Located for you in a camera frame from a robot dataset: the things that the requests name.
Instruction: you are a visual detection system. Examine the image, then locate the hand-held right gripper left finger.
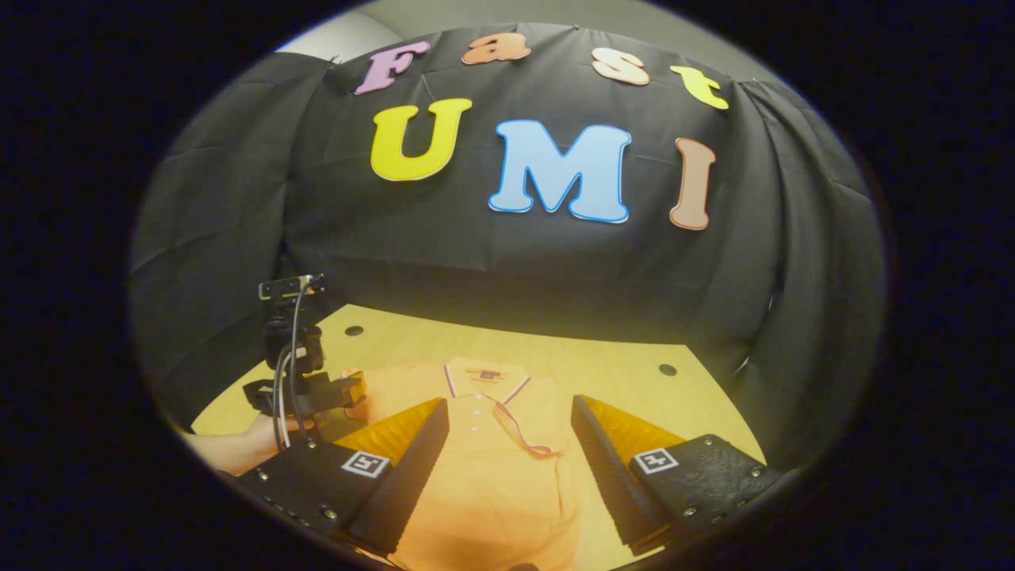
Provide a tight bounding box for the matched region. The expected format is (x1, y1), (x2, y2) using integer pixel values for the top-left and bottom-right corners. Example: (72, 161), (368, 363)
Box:
(236, 397), (450, 556)

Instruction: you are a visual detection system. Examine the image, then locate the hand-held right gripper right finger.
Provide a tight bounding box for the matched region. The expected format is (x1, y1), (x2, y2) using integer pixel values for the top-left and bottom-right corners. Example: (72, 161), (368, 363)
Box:
(570, 394), (786, 558)

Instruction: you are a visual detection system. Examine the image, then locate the orange T-shirt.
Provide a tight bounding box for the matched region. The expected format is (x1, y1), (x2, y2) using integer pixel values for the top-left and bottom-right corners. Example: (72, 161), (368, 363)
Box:
(341, 357), (603, 571)

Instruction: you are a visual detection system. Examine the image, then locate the black backdrop cloth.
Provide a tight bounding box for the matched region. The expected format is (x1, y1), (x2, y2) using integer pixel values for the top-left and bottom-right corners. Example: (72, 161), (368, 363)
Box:
(129, 24), (885, 469)

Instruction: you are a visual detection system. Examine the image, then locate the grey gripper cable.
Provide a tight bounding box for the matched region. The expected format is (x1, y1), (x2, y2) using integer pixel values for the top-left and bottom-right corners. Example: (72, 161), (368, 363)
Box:
(272, 276), (318, 453)

